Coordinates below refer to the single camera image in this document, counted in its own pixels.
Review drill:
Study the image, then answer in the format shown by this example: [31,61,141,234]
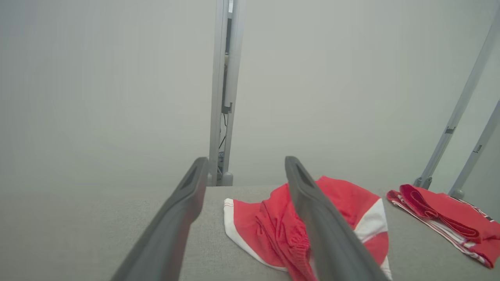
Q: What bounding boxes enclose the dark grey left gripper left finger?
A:
[111,157,209,281]

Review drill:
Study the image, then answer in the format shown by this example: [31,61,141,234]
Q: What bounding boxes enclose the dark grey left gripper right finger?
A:
[285,156,391,281]

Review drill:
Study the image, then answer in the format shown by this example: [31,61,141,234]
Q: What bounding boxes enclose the red shorts with white panels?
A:
[223,176,392,281]

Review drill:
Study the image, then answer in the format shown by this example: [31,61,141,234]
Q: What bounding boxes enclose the red shirt with white sleeves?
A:
[387,184,500,269]

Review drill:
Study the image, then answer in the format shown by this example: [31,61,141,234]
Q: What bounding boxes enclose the black cable behind partition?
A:
[219,113,228,151]

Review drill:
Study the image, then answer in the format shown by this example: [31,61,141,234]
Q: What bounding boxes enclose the grey partition frame post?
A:
[222,0,246,186]
[208,0,229,186]

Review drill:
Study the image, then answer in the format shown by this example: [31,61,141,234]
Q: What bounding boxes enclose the slanted grey partition post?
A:
[453,101,500,192]
[420,0,500,181]

